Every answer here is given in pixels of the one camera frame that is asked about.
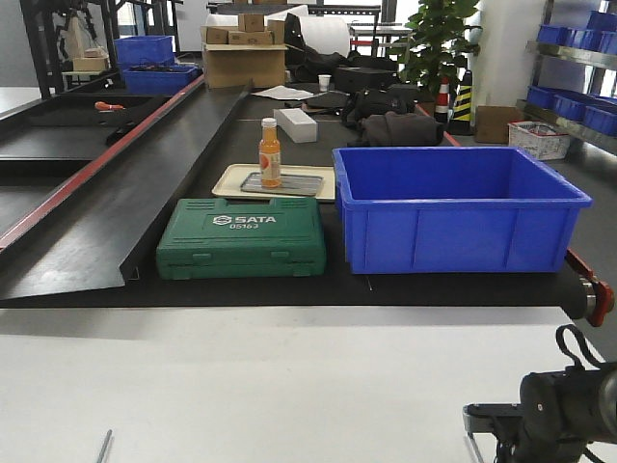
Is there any white paper cup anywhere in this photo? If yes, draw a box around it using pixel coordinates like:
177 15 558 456
318 74 331 92

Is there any blue bin far left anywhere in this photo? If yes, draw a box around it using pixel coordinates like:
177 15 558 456
122 66 201 95

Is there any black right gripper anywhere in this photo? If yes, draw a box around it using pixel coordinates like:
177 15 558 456
463 363 616 462

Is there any large cardboard box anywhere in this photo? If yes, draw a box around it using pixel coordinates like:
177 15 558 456
202 43 286 89

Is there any small grey metal tray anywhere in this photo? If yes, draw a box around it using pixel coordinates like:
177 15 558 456
240 172 323 197

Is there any beige plastic tray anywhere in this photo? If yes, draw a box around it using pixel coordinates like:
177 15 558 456
211 164 335 203

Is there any white red basket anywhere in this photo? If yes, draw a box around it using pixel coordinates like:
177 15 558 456
508 121 571 161

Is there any white rectangular box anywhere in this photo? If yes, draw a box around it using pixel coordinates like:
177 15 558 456
273 108 318 144

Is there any yellow black traffic cone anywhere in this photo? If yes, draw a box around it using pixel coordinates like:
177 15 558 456
448 69 473 135

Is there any large blue plastic bin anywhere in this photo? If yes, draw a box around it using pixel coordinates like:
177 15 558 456
333 147 592 274

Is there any red conveyor end bracket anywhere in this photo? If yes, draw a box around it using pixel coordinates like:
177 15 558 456
565 248 616 327

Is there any green SATA tool case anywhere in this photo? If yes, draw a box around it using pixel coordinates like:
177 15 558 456
156 197 327 280

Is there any green potted plant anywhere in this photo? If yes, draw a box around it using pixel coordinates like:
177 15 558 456
389 0 480 98

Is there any orange juice bottle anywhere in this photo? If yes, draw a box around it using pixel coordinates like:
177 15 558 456
258 118 282 188

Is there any orange handled tool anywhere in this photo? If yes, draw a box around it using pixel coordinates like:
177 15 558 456
94 101 125 113

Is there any dark grey cloth bundle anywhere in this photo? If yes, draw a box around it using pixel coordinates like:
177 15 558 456
347 111 444 148

